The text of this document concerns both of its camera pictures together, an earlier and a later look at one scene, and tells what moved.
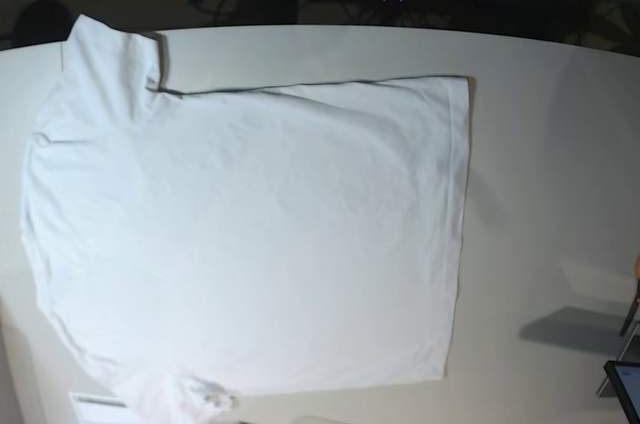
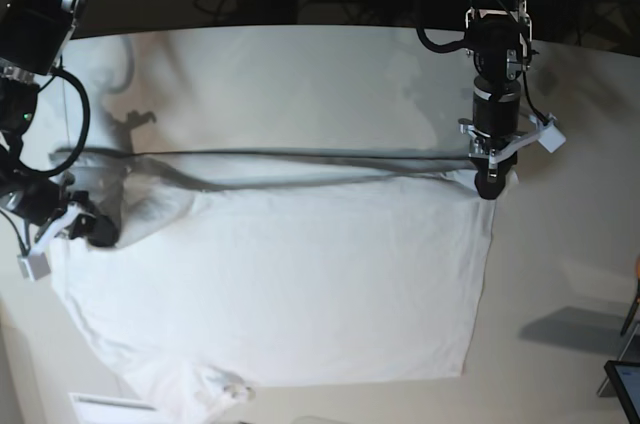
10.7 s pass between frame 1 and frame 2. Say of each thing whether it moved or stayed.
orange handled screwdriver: stayed
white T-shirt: moved
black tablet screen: stayed
